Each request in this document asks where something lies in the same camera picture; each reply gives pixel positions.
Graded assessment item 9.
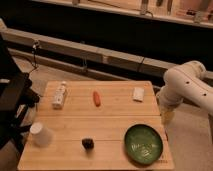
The white ceramic cup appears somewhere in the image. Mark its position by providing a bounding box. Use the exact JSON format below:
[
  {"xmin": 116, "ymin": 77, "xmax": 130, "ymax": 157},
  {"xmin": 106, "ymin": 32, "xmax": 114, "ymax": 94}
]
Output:
[{"xmin": 30, "ymin": 122, "xmax": 53, "ymax": 147}]

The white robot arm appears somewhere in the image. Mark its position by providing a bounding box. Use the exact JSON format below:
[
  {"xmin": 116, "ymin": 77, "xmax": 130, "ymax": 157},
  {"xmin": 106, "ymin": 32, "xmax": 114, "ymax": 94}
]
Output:
[{"xmin": 156, "ymin": 61, "xmax": 213, "ymax": 124}]

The green ceramic plate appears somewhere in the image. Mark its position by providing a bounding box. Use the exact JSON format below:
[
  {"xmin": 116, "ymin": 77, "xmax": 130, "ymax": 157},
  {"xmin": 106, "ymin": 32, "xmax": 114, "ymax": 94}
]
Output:
[{"xmin": 124, "ymin": 124, "xmax": 163, "ymax": 165}]

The black eraser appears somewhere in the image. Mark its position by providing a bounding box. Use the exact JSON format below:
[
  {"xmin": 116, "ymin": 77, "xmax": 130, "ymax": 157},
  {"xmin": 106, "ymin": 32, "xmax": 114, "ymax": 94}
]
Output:
[{"xmin": 82, "ymin": 138, "xmax": 94, "ymax": 149}]

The white rectangular block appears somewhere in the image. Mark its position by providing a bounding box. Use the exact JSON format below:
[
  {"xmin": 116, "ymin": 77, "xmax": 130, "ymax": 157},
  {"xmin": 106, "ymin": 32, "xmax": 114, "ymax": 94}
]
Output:
[{"xmin": 133, "ymin": 87, "xmax": 145, "ymax": 102}]

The orange carrot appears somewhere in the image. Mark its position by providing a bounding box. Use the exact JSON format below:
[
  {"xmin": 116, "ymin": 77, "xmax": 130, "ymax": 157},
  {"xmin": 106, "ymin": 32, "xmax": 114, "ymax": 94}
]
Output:
[{"xmin": 93, "ymin": 91, "xmax": 101, "ymax": 107}]

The white plastic bottle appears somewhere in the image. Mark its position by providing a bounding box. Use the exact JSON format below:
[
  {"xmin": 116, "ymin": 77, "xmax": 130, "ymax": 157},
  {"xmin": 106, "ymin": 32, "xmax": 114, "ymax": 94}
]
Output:
[{"xmin": 52, "ymin": 81, "xmax": 67, "ymax": 109}]

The black chair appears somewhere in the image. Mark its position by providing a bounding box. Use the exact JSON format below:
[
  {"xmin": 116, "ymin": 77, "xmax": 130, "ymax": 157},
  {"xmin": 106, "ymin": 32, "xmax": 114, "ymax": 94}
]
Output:
[{"xmin": 0, "ymin": 34, "xmax": 40, "ymax": 153}]

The black hanging cable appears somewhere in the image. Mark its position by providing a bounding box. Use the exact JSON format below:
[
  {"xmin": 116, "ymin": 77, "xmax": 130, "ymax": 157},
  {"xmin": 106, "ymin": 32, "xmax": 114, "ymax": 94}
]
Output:
[{"xmin": 30, "ymin": 40, "xmax": 41, "ymax": 76}]

